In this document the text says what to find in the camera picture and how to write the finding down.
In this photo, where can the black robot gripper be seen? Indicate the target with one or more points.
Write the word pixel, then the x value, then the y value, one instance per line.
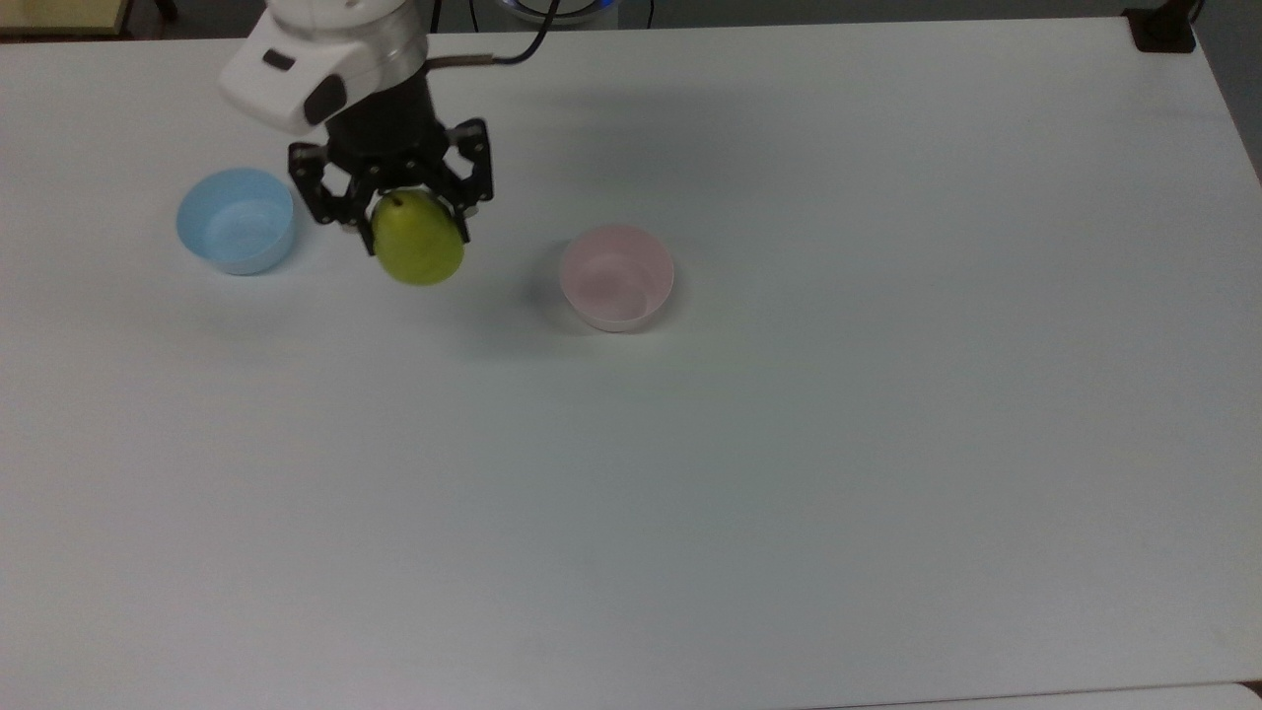
pixel 386 138

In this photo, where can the green pear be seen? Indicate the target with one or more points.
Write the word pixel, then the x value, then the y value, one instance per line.
pixel 419 247

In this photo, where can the blue plastic bowl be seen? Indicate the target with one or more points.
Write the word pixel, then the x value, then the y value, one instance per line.
pixel 237 225

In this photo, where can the pink plastic bowl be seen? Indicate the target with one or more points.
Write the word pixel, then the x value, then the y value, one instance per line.
pixel 617 279

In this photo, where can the yellow wooden board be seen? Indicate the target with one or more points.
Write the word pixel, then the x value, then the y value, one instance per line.
pixel 59 15

